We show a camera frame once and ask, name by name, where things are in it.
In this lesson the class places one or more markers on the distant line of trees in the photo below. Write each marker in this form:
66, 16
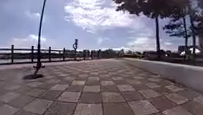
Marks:
109, 53

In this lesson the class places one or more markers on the chequered stone paved promenade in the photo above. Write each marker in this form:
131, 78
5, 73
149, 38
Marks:
94, 89

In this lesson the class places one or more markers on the row of trees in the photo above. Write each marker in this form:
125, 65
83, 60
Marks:
157, 33

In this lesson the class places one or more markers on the small sign on post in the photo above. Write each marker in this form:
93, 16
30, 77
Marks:
75, 45

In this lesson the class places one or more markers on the tall lamp post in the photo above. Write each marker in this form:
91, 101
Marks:
40, 33

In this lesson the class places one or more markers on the low pale concrete wall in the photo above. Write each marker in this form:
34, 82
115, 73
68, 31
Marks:
178, 73

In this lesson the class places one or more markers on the dark post and rail fence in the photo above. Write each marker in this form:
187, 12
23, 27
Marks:
12, 54

